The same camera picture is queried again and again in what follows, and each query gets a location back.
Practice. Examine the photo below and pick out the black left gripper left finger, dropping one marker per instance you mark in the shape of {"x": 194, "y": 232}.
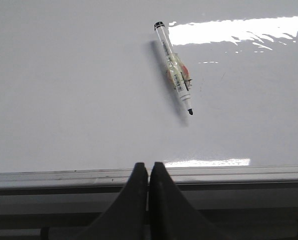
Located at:
{"x": 125, "y": 218}

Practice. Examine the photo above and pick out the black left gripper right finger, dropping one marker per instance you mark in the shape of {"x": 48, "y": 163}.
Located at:
{"x": 171, "y": 215}

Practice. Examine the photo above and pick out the white black-tip whiteboard marker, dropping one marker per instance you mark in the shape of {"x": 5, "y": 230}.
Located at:
{"x": 177, "y": 72}

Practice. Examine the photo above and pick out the white whiteboard with metal frame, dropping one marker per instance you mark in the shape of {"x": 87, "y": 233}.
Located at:
{"x": 83, "y": 84}

